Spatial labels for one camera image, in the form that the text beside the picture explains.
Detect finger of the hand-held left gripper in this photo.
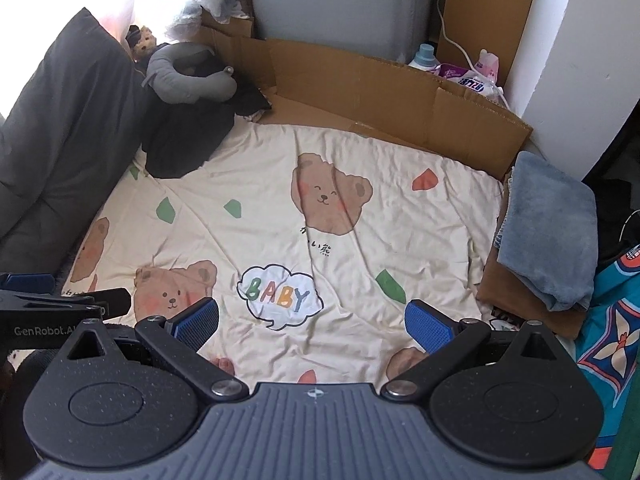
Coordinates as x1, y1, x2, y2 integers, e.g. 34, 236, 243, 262
0, 287, 132, 320
0, 272, 57, 293

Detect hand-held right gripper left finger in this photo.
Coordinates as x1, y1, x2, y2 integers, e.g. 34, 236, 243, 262
65, 296, 249, 403

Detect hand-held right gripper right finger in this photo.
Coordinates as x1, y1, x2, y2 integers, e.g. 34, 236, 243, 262
380, 299, 563, 403

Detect blue denim pants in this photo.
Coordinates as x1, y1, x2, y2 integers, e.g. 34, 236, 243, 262
492, 151, 600, 312

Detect brown folded cloth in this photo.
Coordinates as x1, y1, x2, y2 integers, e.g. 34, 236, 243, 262
476, 170, 587, 339

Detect cream bear print bedsheet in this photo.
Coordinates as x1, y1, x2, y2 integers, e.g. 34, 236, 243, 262
60, 120, 506, 386

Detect dark grey pillow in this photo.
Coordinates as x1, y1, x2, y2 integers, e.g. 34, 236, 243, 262
0, 7, 156, 271

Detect teal printed blanket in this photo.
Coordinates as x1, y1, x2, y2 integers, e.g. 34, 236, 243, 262
572, 242, 640, 480

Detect dark clothing pile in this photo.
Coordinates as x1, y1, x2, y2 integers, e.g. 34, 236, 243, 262
582, 125, 640, 271

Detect small black cloth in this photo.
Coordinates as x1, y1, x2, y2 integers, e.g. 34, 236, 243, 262
231, 77, 273, 118

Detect brown cardboard sheet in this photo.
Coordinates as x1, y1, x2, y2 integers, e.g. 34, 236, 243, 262
200, 7, 533, 181

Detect grey neck pillow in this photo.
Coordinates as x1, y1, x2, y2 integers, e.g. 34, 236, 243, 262
141, 42, 238, 106

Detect purple tissue pack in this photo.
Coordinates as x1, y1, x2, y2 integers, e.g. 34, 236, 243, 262
437, 62, 501, 98

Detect brown teddy bear toy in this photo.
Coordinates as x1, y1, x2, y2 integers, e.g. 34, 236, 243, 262
125, 24, 158, 61

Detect blue capped detergent bottle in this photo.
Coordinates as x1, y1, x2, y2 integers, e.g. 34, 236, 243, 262
407, 42, 441, 72

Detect tall cardboard box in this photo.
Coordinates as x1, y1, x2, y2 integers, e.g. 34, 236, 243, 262
437, 0, 543, 86

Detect grey upright mattress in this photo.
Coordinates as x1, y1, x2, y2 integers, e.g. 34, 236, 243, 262
242, 0, 451, 64

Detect white cable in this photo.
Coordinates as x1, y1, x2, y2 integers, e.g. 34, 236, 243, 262
436, 0, 511, 110

